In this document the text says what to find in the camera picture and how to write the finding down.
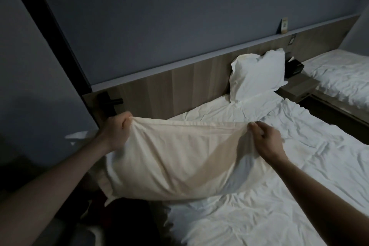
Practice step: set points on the person's left hand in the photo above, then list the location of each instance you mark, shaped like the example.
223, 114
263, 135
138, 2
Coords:
114, 132

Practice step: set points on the person's right hand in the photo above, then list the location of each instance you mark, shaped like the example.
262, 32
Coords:
268, 145

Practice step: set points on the white pillow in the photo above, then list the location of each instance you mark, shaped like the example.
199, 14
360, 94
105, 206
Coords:
173, 162
256, 78

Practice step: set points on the person's right forearm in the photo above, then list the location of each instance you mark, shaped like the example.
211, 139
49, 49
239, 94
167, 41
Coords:
325, 205

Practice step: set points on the person's left forearm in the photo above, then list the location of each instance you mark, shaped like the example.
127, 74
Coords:
43, 191

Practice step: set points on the white neighbouring bed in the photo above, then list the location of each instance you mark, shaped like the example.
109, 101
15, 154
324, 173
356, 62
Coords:
340, 78

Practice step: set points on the white wrinkled duvet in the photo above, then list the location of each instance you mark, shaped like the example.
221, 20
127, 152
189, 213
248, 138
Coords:
317, 168

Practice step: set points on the wooden nightstand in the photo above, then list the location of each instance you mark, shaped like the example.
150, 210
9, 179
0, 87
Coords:
299, 87

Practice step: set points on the black tissue box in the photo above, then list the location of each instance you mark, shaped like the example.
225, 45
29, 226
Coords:
294, 68

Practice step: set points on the wooden headboard with ledge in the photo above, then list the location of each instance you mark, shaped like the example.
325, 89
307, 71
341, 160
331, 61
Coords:
187, 84

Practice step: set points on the gold sign card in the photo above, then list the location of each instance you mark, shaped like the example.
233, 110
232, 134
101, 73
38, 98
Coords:
284, 25

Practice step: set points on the black wall lamp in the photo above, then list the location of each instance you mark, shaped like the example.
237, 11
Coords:
108, 103

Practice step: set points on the black wall switch panel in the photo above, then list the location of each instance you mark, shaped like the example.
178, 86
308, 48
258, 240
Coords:
292, 39

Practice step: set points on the black wall trim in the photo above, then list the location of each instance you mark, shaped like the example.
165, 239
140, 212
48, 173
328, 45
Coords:
49, 29

